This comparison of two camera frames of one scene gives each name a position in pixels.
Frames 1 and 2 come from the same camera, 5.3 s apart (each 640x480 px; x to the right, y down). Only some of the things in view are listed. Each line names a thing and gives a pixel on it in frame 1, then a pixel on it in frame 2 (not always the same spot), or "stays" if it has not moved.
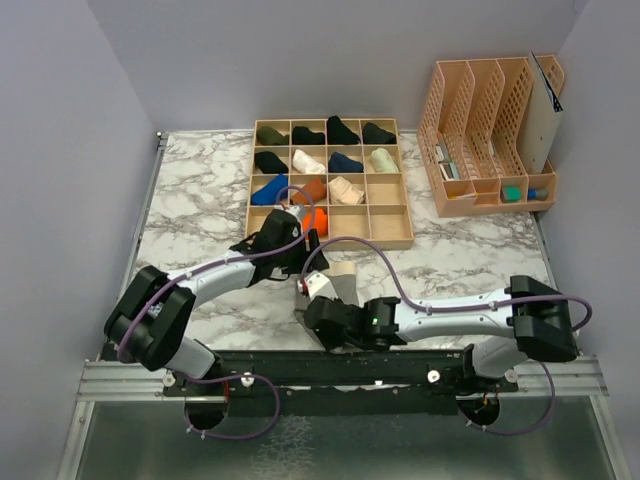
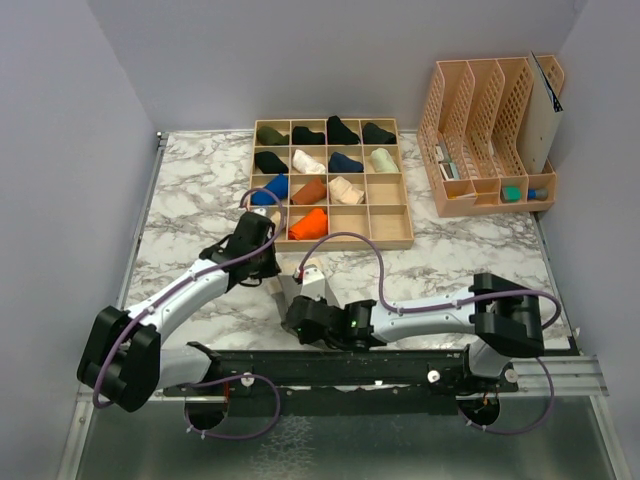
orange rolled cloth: x=320 y=222 stays
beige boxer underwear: x=342 y=192 stays
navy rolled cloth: x=340 y=163 stays
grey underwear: x=346 y=290 → x=288 y=289
